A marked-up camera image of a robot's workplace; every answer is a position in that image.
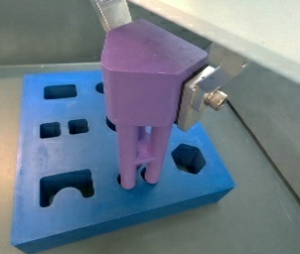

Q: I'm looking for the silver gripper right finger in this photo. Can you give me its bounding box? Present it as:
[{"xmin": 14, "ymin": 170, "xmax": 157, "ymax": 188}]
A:
[{"xmin": 176, "ymin": 43, "xmax": 248, "ymax": 131}]

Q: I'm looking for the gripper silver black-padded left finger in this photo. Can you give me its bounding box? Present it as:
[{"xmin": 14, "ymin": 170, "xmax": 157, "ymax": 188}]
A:
[{"xmin": 90, "ymin": 0, "xmax": 132, "ymax": 32}]

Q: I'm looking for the purple three prong object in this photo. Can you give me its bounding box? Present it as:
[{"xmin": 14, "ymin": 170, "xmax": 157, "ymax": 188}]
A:
[{"xmin": 101, "ymin": 20, "xmax": 208, "ymax": 190}]

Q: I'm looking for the blue foam shape board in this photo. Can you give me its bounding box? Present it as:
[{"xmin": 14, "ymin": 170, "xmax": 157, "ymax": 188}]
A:
[{"xmin": 11, "ymin": 70, "xmax": 235, "ymax": 254}]

